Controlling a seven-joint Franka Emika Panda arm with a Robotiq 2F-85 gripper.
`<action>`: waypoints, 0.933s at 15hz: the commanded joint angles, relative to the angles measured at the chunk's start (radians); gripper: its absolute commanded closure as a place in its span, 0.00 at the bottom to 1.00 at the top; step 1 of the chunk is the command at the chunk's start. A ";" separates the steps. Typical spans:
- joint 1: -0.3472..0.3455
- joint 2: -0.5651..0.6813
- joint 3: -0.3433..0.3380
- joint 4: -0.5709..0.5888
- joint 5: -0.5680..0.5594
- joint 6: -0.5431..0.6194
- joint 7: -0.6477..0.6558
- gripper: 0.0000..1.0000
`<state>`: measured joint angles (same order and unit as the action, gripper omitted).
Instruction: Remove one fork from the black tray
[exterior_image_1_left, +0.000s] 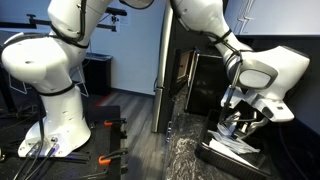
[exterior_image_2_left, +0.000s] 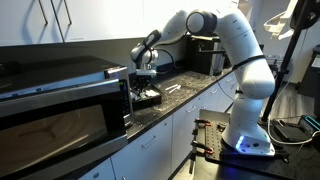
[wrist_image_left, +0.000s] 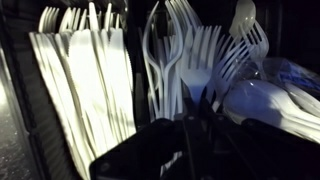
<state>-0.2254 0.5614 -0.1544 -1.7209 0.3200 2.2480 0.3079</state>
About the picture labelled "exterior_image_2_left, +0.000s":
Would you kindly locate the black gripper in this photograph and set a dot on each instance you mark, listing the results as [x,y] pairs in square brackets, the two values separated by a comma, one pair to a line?
[146,81]

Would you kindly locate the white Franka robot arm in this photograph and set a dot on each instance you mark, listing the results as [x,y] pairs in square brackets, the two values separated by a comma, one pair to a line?
[250,66]

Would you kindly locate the black cutlery tray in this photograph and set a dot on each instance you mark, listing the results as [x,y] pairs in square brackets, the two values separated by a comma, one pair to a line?
[151,102]

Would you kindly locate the clear bag of white spoons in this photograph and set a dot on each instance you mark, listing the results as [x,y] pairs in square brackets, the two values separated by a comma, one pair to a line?
[134,96]

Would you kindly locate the white lower cabinet door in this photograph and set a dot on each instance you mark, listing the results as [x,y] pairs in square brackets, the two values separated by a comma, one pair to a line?
[213,100]
[146,160]
[185,130]

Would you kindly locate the black and silver coffee machine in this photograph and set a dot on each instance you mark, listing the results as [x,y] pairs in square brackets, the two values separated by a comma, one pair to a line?
[200,63]

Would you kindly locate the black clamp with orange tip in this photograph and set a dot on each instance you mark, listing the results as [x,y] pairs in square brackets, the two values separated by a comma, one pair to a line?
[203,122]
[201,146]

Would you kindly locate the grey metal cart top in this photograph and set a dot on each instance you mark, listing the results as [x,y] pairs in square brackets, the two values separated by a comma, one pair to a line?
[213,115]

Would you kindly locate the black upright clamp bar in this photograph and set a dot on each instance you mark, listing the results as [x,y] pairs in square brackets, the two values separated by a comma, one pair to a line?
[192,156]

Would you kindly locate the stainless steel microwave oven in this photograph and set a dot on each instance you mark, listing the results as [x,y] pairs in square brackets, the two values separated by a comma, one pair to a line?
[50,116]

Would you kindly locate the black flat control box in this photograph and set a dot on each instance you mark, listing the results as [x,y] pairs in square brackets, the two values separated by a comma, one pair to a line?
[290,131]

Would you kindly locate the teal edged black case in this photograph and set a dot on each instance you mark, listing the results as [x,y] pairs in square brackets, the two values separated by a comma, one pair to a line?
[311,121]

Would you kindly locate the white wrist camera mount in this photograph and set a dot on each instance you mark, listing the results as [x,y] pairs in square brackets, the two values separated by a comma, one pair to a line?
[146,72]

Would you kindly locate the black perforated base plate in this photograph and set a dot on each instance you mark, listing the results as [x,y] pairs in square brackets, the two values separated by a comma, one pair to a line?
[213,140]

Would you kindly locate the black camera tripod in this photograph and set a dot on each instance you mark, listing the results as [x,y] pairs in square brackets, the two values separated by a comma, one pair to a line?
[286,56]

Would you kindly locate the cream plastic frame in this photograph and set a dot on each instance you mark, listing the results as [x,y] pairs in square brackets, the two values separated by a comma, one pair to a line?
[276,25]

